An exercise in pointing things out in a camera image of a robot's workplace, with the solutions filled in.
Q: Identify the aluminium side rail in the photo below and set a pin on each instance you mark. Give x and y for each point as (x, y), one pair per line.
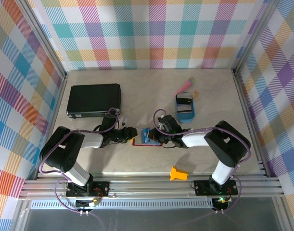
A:
(241, 91)
(51, 115)

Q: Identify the red card holder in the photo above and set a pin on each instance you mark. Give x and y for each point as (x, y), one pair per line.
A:
(146, 144)

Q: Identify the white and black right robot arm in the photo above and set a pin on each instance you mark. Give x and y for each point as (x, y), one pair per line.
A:
(228, 144)

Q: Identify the aluminium frame post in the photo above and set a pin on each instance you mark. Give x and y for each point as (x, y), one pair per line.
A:
(254, 36)
(44, 36)

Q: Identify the black controller bracket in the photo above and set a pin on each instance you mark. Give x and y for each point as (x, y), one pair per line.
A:
(220, 207)
(83, 204)

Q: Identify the grey striped credit card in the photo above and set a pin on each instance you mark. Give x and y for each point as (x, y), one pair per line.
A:
(184, 109)

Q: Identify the yellow plastic stand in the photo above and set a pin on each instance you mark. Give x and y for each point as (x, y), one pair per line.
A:
(178, 174)

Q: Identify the blue oval card tin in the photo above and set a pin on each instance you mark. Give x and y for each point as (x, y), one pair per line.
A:
(185, 118)

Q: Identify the aluminium frame rail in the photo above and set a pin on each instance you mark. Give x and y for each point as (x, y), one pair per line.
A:
(149, 187)

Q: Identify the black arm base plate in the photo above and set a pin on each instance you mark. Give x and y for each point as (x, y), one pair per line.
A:
(102, 186)
(202, 188)

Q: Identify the pink toy microphone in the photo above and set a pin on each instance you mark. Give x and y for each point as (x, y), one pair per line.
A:
(184, 86)

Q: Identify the small tan block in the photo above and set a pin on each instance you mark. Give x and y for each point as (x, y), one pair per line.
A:
(196, 94)

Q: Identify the blue white credit card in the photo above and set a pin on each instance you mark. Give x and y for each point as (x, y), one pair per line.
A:
(145, 135)

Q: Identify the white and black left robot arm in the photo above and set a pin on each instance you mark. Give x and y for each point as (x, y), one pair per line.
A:
(62, 154)

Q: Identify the black briefcase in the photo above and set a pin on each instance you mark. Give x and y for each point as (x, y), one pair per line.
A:
(93, 99)

